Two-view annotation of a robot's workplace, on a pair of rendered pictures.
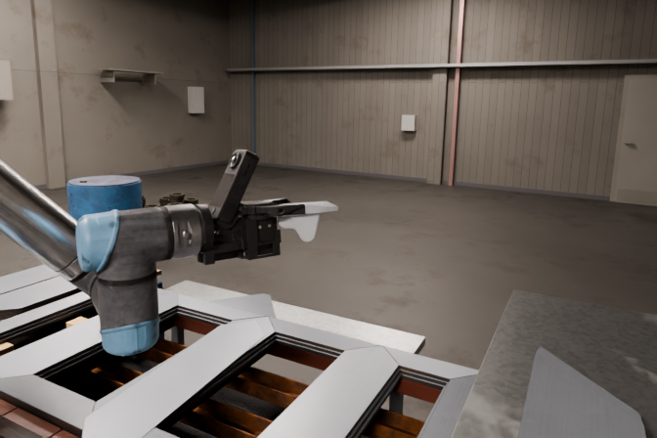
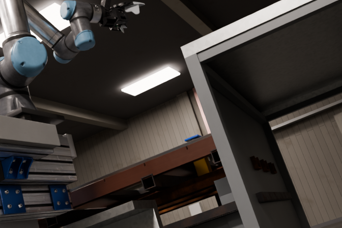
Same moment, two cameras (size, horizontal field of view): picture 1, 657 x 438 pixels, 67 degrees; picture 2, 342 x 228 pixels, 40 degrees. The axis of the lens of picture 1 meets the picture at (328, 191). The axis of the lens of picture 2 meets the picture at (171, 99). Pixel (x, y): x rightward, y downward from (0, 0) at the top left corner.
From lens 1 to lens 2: 153 cm
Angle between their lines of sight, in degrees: 30
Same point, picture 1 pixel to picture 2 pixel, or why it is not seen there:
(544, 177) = (318, 211)
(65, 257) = (53, 31)
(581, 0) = not seen: hidden behind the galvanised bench
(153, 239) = (87, 5)
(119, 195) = not seen: outside the picture
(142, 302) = (88, 24)
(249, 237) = (116, 12)
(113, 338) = (81, 35)
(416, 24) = (173, 135)
